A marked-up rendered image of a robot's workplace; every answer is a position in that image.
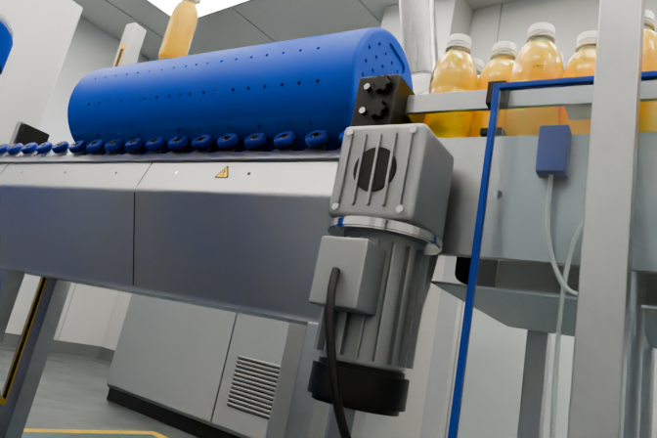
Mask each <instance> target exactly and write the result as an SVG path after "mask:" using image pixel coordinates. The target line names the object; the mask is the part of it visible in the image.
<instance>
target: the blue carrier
mask: <svg viewBox="0 0 657 438"><path fill-rule="evenodd" d="M384 74H388V75H389V74H400V75H401V76H402V78H403V79H404V80H405V81H406V83H407V84H408V85H409V86H410V88H411V89H412V90H413V91H414V87H413V81H412V75H411V71H410V67H409V63H408V60H407V57H406V55H405V52H404V50H403V48H402V46H401V44H400V43H399V41H398V40H397V38H396V37H395V36H394V35H393V34H392V33H391V32H390V31H388V30H387V29H385V28H382V27H370V28H364V29H357V30H351V31H344V32H338V33H332V34H325V35H319V36H312V37H306V38H299V39H293V40H287V41H280V42H274V43H267V44H261V45H254V46H248V47H241V48H236V49H229V50H222V51H216V52H209V53H203V54H196V55H190V56H184V57H177V58H171V59H164V60H158V61H151V62H145V63H138V64H133V65H126V66H114V67H107V68H101V69H97V70H94V71H92V72H90V73H88V74H86V75H85V76H84V77H83V78H82V79H80V81H79V82H78V83H77V84H76V86H75V87H74V89H73V91H72V93H71V95H70V98H69V102H68V107H67V122H68V127H69V131H70V134H71V137H72V139H73V141H74V142H77V141H80V140H82V141H85V142H86V144H87V145H88V144H89V143H91V142H93V141H95V140H103V141H104V143H105V144H106V143H107V142H109V141H111V140H114V139H121V140H122V141H123V143H124V145H125V143H126V142H128V141H130V140H132V139H135V138H142V139H143V141H144V145H143V146H142V149H143V150H142V152H141V153H140V154H144V153H147V152H149V151H148V150H147V148H146V142H147V141H149V140H150V139H153V138H155V137H162V138H163V139H164V141H165V145H164V146H163V148H164V151H163V152H162V153H169V152H171V150H170V149H169V148H168V142H169V141H170V140H171V139H173V138H175V137H178V136H186V137H187V139H188V142H189V143H188V144H187V145H186V148H187V150H186V151H185V152H184V153H191V152H193V151H195V149H194V148H193V146H192V141H193V139H195V138H196V137H199V136H202V135H209V136H210V137H211V138H212V144H211V145H210V148H211V150H210V151H209V152H210V153H216V152H218V151H219V150H221V149H219V147H218V145H217V141H218V139H219V138H221V137H222V136H224V135H227V134H236V135H237V136H238V138H239V142H238V143H237V144H236V146H237V149H236V151H235V153H241V152H243V151H245V150H247V147H246V146H245V144H244V139H245V138H246V137H247V136H249V135H251V134H253V133H257V132H261V133H264V134H265V136H266V139H267V141H266V143H265V144H264V147H265V148H264V150H263V152H271V151H272V150H274V149H276V148H277V147H276V146H275V144H274V138H275V137H276V136H277V135H278V134H280V133H282V132H285V131H291V132H294V134H295V136H296V141H295V143H294V149H293V150H294V151H303V150H305V149H307V148H308V146H307V145H306V143H305V137H306V135H307V134H309V133H310V132H312V131H315V130H325V131H327V132H328V141H327V142H326V145H327V147H326V151H336V150H337V149H339V148H340V147H341V146H342V145H341V144H340V143H339V139H338V137H339V135H340V134H341V133H342V132H343V131H345V130H346V128H348V127H350V125H351V120H352V115H353V110H354V106H355V101H356V96H357V91H358V86H359V81H360V79H361V78H362V77H370V76H378V75H384ZM300 83H301V84H300ZM124 145H123V147H122V152H121V153H120V154H125V153H128V151H127V150H125V148H124Z"/></svg>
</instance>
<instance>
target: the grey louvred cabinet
mask: <svg viewBox="0 0 657 438"><path fill-rule="evenodd" d="M456 263H457V257H455V256H446V258H445V265H444V272H443V279H442V282H445V283H454V284H460V281H458V280H457V278H456V276H455V270H456ZM458 304H459V299H458V298H456V297H455V296H453V295H451V294H450V293H449V292H447V291H445V290H443V289H442V288H441V292H440V299H439V306H438V313H437V320H436V327H435V333H434V340H433V347H432V354H431V361H430V367H429V374H428V380H427V387H426V394H425V401H424V408H423V415H422V422H421V429H420V435H419V438H440V436H441V428H442V421H443V413H444V407H445V399H446V392H447V384H448V377H449V369H450V363H451V355H452V348H453V340H454V333H455V325H456V318H457V310H458ZM288 327H289V323H288V322H283V321H278V320H272V319H267V318H261V317H256V316H250V315H246V314H240V313H235V312H230V311H224V310H219V309H213V308H208V307H202V306H197V305H193V304H187V303H182V302H176V301H171V300H165V299H160V298H154V297H149V296H145V295H139V294H134V293H132V295H131V298H130V302H129V305H128V308H127V312H126V315H125V319H124V322H123V325H122V329H121V332H120V336H119V338H118V342H117V345H116V348H115V352H114V355H113V359H112V362H111V365H110V369H109V375H108V378H107V381H106V383H107V384H108V385H107V387H109V394H108V397H107V400H109V401H111V402H114V403H116V404H118V405H120V406H123V407H125V408H127V409H130V410H132V411H135V412H137V413H140V414H142V415H144V416H148V417H151V418H153V419H156V420H158V421H161V422H163V423H165V424H168V425H170V426H173V427H175V428H178V429H180V430H182V431H185V432H187V433H190V434H192V435H195V436H196V437H199V438H265V436H266V432H267V427H268V422H269V418H270V413H271V409H272V405H273V400H274V395H275V391H276V386H277V381H278V377H279V372H280V367H281V362H282V358H283V353H284V349H285V341H286V336H287V332H288Z"/></svg>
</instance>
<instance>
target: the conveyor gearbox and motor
mask: <svg viewBox="0 0 657 438"><path fill-rule="evenodd" d="M453 167H454V157H453V156H452V155H451V154H450V153H449V151H448V150H447V149H446V148H445V147H444V145H443V144H442V143H441V142H440V141H439V139H438V138H437V137H436V136H435V135H434V133H433V132H432V131H431V130H430V129H429V127H428V126H427V125H426V124H423V123H416V124H394V125H373V126H352V127H348V128H346V130H345V132H344V136H343V141H342V146H341V151H340V156H339V161H338V165H337V169H336V174H335V179H334V184H333V189H332V194H331V199H330V203H329V208H328V214H329V216H330V217H331V218H333V219H332V220H330V221H329V222H328V232H329V233H330V234H331V235H332V237H331V236H323V237H322V240H321V244H320V249H319V254H318V259H317V264H316V269H315V273H314V278H313V282H312V287H311V292H310V297H309V301H310V302H311V303H313V304H316V305H319V306H322V311H321V316H320V320H319V325H318V330H317V335H316V340H315V345H314V349H317V350H321V351H320V354H323V355H322V356H319V361H315V360H313V364H312V369H311V373H310V378H309V383H308V388H307V391H309V392H311V393H312V396H311V397H312V398H314V399H316V400H319V401H322V402H325V403H328V404H332V405H333V409H334V414H335V418H336V422H337V426H338V430H339V433H340V436H341V438H351V435H350V432H349V429H348V426H347V422H346V418H345V414H344V411H343V408H347V409H351V410H355V411H360V412H365V413H370V414H376V415H382V416H399V413H400V412H404V411H405V410H406V405H407V398H408V391H409V385H410V381H409V380H407V379H405V373H403V372H405V371H406V369H411V370H413V369H414V362H415V355H416V344H417V337H418V331H419V324H420V317H421V311H422V304H423V298H424V292H425V285H426V279H427V272H428V265H429V259H430V258H429V256H431V255H435V254H438V253H439V252H441V250H442V245H443V242H442V239H443V235H444V228H445V221H446V214H447V207H448V200H449V194H450V188H451V181H452V174H453Z"/></svg>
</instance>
